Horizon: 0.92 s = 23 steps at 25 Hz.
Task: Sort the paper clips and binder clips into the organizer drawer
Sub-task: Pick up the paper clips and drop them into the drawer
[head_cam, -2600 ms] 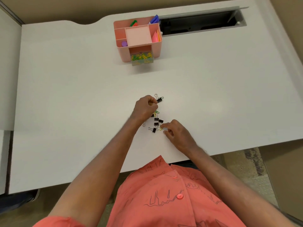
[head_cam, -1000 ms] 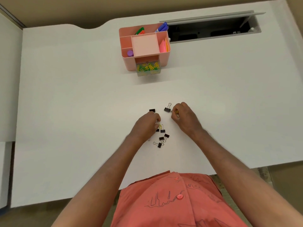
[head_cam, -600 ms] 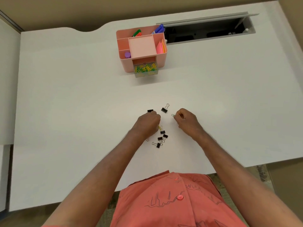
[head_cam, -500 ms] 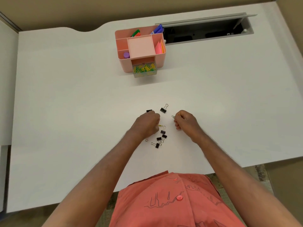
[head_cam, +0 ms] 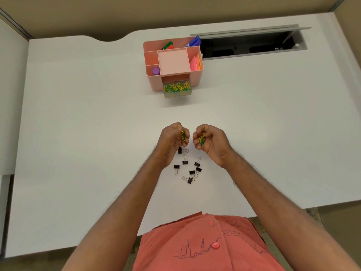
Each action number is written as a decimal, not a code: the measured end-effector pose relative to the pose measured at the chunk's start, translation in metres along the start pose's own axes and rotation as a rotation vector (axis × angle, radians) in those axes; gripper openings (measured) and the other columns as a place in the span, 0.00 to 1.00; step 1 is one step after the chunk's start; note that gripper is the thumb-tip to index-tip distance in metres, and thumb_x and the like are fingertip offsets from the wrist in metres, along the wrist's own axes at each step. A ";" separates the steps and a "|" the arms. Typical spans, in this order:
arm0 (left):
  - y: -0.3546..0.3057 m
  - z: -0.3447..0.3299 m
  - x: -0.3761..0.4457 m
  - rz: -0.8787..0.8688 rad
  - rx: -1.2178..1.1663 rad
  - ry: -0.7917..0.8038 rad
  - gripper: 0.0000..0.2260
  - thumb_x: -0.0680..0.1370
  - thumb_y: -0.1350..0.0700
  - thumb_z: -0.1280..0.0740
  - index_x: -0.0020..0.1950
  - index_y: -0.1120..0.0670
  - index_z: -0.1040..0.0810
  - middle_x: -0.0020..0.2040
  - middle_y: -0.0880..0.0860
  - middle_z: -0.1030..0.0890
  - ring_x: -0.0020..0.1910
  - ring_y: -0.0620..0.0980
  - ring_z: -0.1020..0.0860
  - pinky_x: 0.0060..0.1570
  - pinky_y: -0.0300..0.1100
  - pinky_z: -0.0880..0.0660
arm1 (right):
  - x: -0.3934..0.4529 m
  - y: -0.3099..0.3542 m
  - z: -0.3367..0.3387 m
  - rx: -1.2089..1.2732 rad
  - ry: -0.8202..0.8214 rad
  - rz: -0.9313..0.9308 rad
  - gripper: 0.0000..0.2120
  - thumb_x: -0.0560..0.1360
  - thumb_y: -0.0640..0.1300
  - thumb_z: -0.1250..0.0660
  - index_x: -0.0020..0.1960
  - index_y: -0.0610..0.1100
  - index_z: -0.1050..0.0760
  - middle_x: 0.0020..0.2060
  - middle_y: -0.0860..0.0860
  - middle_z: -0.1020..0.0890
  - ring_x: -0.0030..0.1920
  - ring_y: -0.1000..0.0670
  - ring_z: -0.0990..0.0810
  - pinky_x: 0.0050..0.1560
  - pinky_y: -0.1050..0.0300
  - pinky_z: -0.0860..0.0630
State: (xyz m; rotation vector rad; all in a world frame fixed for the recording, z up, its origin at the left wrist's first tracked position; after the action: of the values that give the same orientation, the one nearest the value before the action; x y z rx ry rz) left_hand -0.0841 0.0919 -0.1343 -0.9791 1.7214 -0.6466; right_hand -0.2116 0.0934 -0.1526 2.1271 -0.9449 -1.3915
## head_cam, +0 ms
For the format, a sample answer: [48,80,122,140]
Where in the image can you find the blue pens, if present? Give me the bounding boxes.
[185,35,201,48]

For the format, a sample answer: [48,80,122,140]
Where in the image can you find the person's right hand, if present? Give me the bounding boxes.
[192,124,235,169]

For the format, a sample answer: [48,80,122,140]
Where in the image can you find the person's left forearm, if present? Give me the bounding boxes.
[61,151,177,271]

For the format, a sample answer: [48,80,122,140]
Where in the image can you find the pile of coloured paper clips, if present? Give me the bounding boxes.
[164,81,191,93]

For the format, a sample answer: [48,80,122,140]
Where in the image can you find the person's left hand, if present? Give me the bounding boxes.
[154,122,190,167]

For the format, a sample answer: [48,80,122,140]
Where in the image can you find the group of black binder clips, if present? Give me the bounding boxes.
[173,147,202,184]

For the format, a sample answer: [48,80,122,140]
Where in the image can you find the person's right forearm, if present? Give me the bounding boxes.
[221,149,361,271]

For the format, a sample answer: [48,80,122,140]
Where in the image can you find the salmon pink shirt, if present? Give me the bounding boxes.
[132,211,286,271]

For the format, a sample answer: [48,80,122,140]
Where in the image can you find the pink desk organizer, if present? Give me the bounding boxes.
[143,37,204,92]

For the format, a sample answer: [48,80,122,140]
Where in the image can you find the clear plastic drawer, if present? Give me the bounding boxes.
[162,79,193,98]

